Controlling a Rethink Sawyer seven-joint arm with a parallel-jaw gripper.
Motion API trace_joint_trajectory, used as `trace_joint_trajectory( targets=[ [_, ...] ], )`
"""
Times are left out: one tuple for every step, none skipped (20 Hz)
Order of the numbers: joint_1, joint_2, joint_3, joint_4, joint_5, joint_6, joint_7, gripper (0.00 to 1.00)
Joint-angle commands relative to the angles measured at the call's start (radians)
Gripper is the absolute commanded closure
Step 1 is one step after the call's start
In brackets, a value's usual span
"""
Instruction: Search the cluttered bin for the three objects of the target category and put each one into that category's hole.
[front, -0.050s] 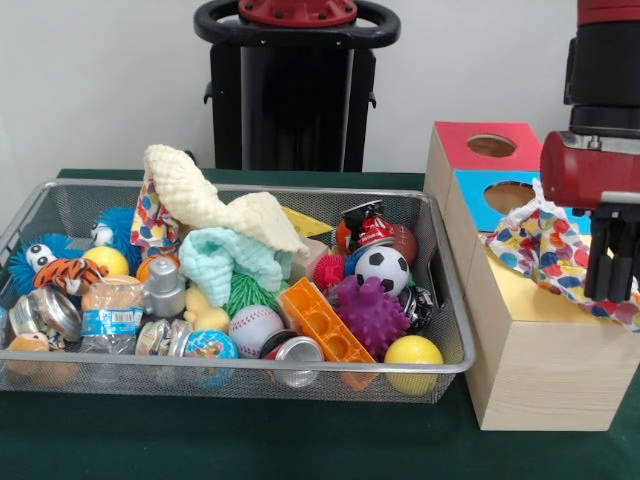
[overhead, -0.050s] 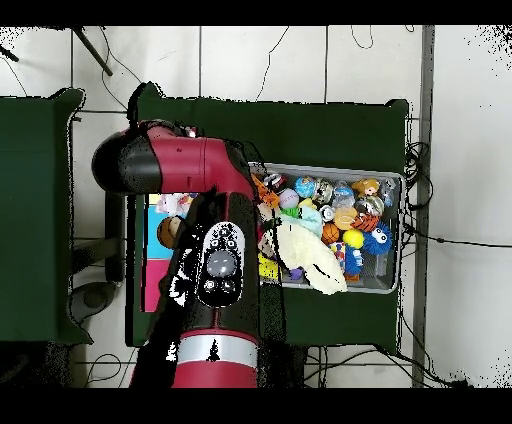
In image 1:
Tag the purple spiky ball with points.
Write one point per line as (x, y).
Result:
(372, 315)

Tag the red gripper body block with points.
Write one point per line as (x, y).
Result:
(580, 172)

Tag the silver mesh bin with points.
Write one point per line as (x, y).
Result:
(50, 382)

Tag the black and white soccer ball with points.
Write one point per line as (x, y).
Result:
(382, 270)

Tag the orange striped tiger plush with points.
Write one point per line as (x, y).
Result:
(70, 272)

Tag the smooth yellow ball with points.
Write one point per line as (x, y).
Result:
(412, 352)

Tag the brown toy football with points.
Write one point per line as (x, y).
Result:
(407, 245)

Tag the dark green tablecloth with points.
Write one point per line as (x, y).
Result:
(250, 440)

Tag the white baseball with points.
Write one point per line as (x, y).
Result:
(255, 330)

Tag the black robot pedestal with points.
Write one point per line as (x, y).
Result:
(300, 100)

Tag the orange plastic building block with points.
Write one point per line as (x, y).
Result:
(320, 320)

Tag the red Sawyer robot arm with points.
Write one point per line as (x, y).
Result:
(605, 75)

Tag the wooden three-hole sorting box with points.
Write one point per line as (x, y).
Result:
(550, 375)

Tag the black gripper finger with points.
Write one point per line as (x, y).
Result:
(626, 255)
(599, 255)

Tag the mint green cloth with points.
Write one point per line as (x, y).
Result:
(220, 265)

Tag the cream knitted cloth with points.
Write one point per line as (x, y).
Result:
(190, 190)

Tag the dotted paper napkin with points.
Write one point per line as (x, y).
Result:
(150, 220)
(545, 245)

